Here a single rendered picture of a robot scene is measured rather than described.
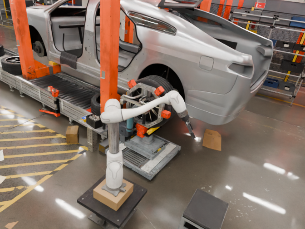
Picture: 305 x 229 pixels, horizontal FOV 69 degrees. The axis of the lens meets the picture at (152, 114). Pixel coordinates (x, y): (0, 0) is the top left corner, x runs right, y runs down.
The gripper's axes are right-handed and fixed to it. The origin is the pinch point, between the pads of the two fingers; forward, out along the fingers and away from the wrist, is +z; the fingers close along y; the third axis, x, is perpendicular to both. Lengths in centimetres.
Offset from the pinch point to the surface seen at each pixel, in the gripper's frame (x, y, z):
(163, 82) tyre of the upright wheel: -13, -94, -23
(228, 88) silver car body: 53, -66, 8
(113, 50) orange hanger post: -50, -102, -82
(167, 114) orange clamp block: -22, -62, 5
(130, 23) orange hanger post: -59, -432, -83
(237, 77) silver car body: 65, -65, -2
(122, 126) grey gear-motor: -94, -104, 16
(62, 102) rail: -184, -167, -41
